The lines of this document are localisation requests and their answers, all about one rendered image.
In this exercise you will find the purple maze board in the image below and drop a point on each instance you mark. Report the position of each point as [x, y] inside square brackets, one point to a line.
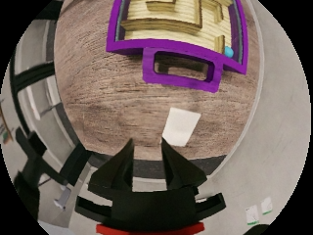
[207, 31]

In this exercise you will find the white rectangular card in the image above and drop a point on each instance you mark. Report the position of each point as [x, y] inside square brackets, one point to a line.
[179, 126]

